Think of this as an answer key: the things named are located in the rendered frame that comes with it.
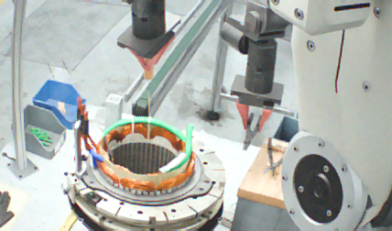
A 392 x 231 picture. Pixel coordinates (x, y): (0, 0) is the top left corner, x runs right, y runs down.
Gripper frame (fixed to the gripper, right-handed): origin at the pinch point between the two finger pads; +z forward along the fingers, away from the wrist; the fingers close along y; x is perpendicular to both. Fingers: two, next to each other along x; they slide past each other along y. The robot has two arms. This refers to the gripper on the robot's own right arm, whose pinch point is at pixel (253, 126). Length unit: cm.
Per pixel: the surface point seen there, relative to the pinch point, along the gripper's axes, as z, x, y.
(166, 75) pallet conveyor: 38, -78, 37
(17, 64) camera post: 0, -8, 61
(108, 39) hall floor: 112, -236, 112
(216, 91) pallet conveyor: 98, -174, 34
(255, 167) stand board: 8.2, 2.2, -2.2
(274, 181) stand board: 8.3, 6.1, -6.9
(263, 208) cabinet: 12.2, 10.8, -6.0
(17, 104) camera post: 12, -7, 61
